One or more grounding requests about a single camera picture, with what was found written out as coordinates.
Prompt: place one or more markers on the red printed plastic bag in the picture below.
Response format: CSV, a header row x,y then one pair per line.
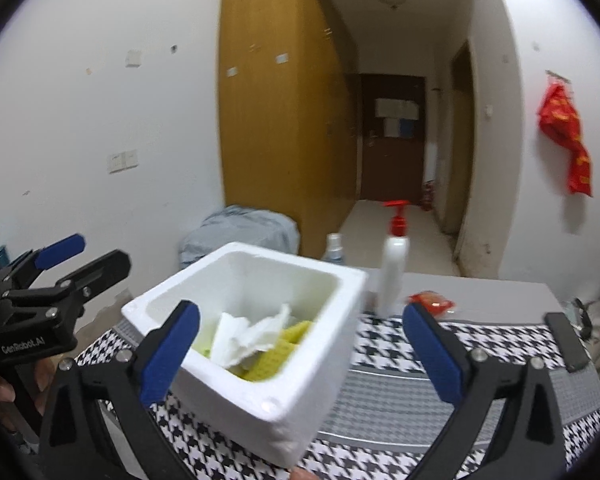
x,y
580,170
559,115

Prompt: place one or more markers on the wooden door frame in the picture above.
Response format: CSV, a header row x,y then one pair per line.
x,y
460,150

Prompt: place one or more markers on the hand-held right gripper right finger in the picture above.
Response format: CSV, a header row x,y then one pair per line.
x,y
432,355

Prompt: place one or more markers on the dark brown door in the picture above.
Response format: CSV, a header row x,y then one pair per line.
x,y
390,170

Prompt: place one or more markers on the red snack packet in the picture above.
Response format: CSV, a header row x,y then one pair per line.
x,y
432,304

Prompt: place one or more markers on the wall socket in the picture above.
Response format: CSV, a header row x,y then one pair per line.
x,y
122,162

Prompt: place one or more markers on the grey cloth bundle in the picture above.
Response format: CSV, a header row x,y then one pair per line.
x,y
240,235

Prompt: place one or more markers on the blue spray bottle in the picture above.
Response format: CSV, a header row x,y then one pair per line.
x,y
335,250

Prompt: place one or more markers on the black smartphone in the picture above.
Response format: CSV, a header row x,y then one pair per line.
x,y
567,342

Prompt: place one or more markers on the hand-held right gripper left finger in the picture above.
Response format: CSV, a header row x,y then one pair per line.
x,y
170,355

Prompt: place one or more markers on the wide white paper notice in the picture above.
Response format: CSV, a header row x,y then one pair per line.
x,y
397,109

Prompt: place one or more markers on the white paper tissue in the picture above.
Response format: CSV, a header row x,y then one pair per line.
x,y
250,335

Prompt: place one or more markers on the blue paper notice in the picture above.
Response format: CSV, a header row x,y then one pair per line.
x,y
409,127

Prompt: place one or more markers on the white wardrobe sticker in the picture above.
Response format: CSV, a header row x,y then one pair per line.
x,y
233,72
281,58

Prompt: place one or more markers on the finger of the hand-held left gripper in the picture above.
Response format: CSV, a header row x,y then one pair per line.
x,y
100,270
60,251

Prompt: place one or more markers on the houndstooth tablecloth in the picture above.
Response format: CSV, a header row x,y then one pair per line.
x,y
380,390

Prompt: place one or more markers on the small white paper notice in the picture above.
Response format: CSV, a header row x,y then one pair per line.
x,y
391,127

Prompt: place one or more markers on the wooden wardrobe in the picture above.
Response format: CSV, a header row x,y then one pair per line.
x,y
270,160

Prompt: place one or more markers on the white pump lotion bottle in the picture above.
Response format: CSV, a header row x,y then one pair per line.
x,y
392,270

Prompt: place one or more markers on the wall hook rack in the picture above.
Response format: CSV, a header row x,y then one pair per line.
x,y
557,76

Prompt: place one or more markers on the white wall switch plate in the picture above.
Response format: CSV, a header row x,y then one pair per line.
x,y
133,58

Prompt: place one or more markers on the red fire extinguisher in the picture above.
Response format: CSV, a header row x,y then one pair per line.
x,y
427,196

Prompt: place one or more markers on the yellow sponge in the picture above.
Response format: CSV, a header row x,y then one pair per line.
x,y
280,350

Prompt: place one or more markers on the white foam box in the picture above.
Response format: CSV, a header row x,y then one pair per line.
x,y
305,390

